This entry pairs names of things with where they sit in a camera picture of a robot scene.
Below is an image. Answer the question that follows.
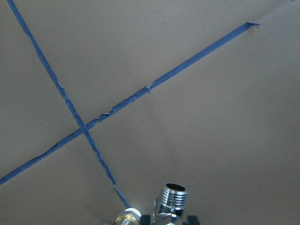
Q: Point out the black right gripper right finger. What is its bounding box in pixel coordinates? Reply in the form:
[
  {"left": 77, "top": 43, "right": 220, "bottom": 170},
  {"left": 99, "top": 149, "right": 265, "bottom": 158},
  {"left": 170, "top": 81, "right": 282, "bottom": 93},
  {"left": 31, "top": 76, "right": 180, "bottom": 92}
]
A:
[{"left": 184, "top": 215, "right": 201, "bottom": 225}]

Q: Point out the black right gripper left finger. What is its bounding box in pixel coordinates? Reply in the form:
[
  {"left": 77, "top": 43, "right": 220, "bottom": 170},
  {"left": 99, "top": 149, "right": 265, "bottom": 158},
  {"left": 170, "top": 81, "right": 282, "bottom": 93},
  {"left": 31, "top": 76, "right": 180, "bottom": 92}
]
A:
[{"left": 140, "top": 215, "right": 153, "bottom": 225}]

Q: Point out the white PPR pipe fitting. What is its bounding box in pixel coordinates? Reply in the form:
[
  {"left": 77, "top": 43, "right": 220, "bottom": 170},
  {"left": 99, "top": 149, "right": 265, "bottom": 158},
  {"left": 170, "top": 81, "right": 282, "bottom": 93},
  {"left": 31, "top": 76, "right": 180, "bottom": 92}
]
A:
[{"left": 114, "top": 208, "right": 142, "bottom": 225}]

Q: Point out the chrome angle valve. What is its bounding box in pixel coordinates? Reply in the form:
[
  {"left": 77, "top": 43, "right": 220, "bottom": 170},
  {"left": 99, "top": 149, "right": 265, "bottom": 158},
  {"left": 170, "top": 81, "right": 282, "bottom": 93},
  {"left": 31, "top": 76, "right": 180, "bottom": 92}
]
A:
[{"left": 153, "top": 183, "right": 188, "bottom": 225}]

